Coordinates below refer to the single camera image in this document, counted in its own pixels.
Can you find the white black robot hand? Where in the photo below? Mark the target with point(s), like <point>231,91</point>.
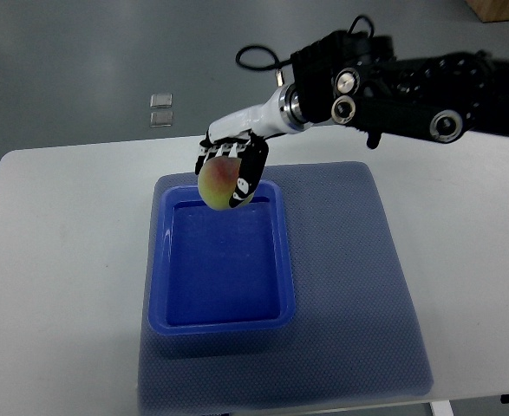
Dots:
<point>246,132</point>

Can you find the yellow red peach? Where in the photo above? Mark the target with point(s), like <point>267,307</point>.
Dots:
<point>217,182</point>

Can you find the blue plastic tray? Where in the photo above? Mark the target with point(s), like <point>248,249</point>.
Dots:
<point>217,272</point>

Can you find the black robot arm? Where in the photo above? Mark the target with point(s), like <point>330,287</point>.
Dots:
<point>356,81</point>

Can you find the upper metal floor plate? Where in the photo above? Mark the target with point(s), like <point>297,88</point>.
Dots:
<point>161,100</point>

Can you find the blue grey foam mat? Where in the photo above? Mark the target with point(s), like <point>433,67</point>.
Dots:
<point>354,336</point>

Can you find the wooden box corner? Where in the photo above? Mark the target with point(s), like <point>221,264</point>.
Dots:
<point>490,11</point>

